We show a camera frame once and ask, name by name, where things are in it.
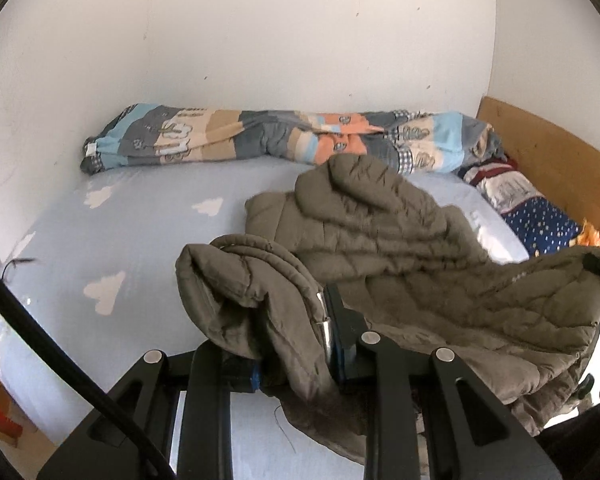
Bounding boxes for olive brown padded jacket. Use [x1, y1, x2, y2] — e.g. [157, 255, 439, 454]
[175, 154, 600, 462]

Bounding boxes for orange yellow patterned cloth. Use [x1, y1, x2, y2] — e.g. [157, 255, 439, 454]
[576, 220, 600, 247]

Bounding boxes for navy star print pillow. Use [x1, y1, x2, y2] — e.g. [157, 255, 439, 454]
[457, 158, 582, 257]

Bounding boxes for wooden headboard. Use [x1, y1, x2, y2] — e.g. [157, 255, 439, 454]
[478, 96, 600, 232]

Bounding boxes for light blue cloud bedsheet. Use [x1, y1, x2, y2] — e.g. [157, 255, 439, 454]
[0, 157, 528, 479]

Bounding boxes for patchwork cartoon print quilt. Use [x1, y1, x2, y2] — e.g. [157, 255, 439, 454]
[80, 103, 504, 176]

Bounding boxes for black cable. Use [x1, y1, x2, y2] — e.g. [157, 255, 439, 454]
[0, 259, 176, 480]

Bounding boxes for black frame eyeglasses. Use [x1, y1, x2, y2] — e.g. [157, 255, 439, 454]
[1, 257, 38, 282]

